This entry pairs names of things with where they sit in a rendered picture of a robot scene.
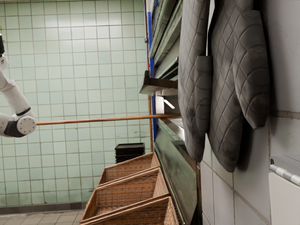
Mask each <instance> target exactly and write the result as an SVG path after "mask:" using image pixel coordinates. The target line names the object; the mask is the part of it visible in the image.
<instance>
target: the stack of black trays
mask: <svg viewBox="0 0 300 225"><path fill-rule="evenodd" d="M145 153H146V152H145V142H142V143H123V144H117V146H116V147H115V155H114V156H115V158H116V160H115V161H116V162H115V163H116V164H118V163H121V162H124V161H127V160H130V159H133V158H136V157H139V156H142V155H145Z"/></svg>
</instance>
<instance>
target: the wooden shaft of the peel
mask: <svg viewBox="0 0 300 225"><path fill-rule="evenodd" d="M167 117H181V113H173V114H158V115H143V116H127V117H106V118H91V119H76V120H60V121H39V122H36V125H55V124H70V123H85V122H100V121H122V120H137V119H152V118H167Z"/></svg>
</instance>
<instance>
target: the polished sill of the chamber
mask: <svg viewBox="0 0 300 225"><path fill-rule="evenodd" d="M156 120H157V121H158V122H159V123H160V125H161V126H162V127H163V128H164V129H165V130H166V131H167V132H168V133H169V134H170V136H171V137H172V138H173V139H174V140H175V141H176V142H177V143H178V145H179V146H180V147H181V148H182V149H183V150H184V151H185V153H186V154H187V155H188V156H189V154H188V151H187V149H186V146H185V140H184V130H183V129H182V128H180V127H179V126H177V125H176V124H174V123H173V122H171V121H170V120H168V119H167V118H156ZM189 157H190V156H189ZM190 158H191V157H190ZM191 159H192V158H191ZM192 161H193V162H194V163H196V162H195V160H193V159H192Z"/></svg>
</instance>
